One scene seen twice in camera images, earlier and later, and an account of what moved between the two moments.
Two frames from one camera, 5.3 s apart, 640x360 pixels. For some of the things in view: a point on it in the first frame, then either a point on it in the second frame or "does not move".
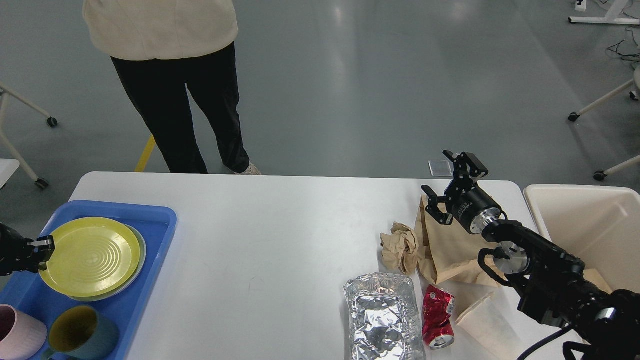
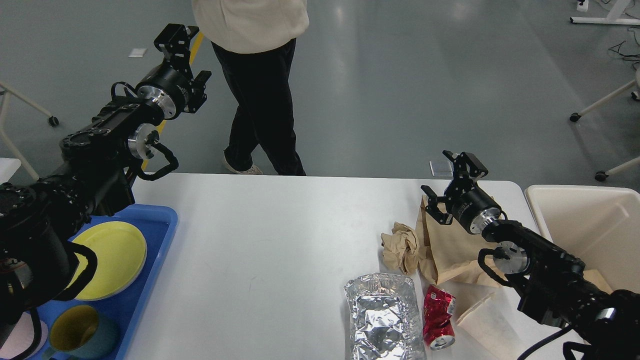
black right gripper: [471, 206] does not move
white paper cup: [490, 323] does not move
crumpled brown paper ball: [399, 249] does not move
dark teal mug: [79, 332] does not move
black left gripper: [16, 251] to [171, 90]
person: [162, 49] to [256, 41]
